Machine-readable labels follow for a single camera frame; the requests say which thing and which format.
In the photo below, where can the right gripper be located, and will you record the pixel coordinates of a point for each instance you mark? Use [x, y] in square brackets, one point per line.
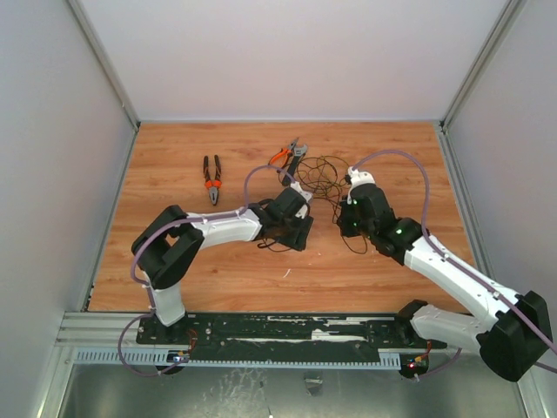
[348, 223]

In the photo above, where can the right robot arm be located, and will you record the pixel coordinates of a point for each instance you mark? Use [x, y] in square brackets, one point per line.
[509, 331]

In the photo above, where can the left aluminium frame post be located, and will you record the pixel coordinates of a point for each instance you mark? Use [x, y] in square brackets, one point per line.
[85, 24]

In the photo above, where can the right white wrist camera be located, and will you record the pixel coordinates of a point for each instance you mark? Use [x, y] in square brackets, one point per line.
[355, 177]

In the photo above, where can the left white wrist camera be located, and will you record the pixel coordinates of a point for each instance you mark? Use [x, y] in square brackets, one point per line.
[304, 211]

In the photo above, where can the aluminium front rail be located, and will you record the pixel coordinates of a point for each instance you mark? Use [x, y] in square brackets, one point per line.
[120, 330]

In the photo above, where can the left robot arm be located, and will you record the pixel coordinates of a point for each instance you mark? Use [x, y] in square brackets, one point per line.
[164, 252]

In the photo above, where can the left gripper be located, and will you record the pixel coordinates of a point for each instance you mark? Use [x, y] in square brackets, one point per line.
[298, 239]

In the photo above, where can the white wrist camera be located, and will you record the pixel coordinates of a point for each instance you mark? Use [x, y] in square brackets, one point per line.
[355, 177]
[304, 211]

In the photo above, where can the aluminium frame post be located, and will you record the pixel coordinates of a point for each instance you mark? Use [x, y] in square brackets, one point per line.
[495, 37]
[85, 24]

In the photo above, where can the black adjustable wrench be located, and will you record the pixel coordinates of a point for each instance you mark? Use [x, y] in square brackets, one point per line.
[298, 153]

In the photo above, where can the orange needle nose pliers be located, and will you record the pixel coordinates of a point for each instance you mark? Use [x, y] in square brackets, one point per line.
[285, 155]

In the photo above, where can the orange black combination pliers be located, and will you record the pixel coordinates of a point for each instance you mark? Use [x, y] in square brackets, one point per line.
[212, 183]

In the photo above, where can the right aluminium frame post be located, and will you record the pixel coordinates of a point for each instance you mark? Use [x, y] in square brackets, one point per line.
[495, 37]

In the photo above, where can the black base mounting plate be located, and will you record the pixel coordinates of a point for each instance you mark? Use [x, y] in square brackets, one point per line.
[285, 337]

